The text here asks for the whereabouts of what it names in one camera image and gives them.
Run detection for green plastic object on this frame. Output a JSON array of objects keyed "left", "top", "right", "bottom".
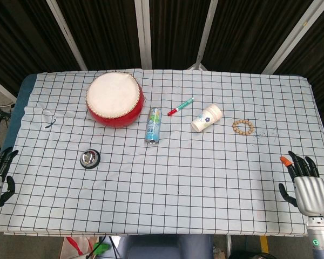
[{"left": 94, "top": 241, "right": 111, "bottom": 256}]

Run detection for small round metal tin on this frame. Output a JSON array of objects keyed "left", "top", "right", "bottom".
[{"left": 79, "top": 148, "right": 101, "bottom": 170}]

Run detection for white frame bar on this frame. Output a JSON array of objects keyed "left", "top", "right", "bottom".
[{"left": 0, "top": 74, "right": 18, "bottom": 99}]

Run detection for white partition post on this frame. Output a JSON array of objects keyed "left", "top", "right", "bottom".
[
  {"left": 261, "top": 0, "right": 324, "bottom": 74},
  {"left": 134, "top": 0, "right": 153, "bottom": 70},
  {"left": 187, "top": 0, "right": 219, "bottom": 71},
  {"left": 45, "top": 0, "right": 89, "bottom": 71}
]

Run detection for blue drink can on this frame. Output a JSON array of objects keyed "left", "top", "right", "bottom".
[{"left": 144, "top": 107, "right": 163, "bottom": 148}]

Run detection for white paper cup flower print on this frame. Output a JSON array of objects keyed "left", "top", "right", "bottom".
[{"left": 191, "top": 104, "right": 224, "bottom": 133}]

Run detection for green marker red cap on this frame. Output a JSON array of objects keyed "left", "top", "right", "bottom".
[{"left": 167, "top": 97, "right": 195, "bottom": 117}]

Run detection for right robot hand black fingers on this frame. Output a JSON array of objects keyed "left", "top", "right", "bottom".
[{"left": 278, "top": 151, "right": 324, "bottom": 216}]

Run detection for wooden bead bracelet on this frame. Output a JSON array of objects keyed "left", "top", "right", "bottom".
[{"left": 232, "top": 119, "right": 254, "bottom": 135}]

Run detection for red drum white skin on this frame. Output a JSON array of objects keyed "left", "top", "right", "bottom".
[{"left": 85, "top": 72, "right": 146, "bottom": 127}]

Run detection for white black grid tablecloth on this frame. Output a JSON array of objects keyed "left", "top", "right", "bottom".
[{"left": 0, "top": 69, "right": 324, "bottom": 238}]

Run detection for blue table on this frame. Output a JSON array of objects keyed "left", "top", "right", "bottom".
[{"left": 2, "top": 71, "right": 314, "bottom": 152}]

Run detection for red white bag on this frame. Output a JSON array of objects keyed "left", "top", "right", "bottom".
[{"left": 60, "top": 236, "right": 98, "bottom": 259}]

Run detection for yellow floor object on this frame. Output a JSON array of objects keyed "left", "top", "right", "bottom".
[{"left": 259, "top": 236, "right": 269, "bottom": 254}]

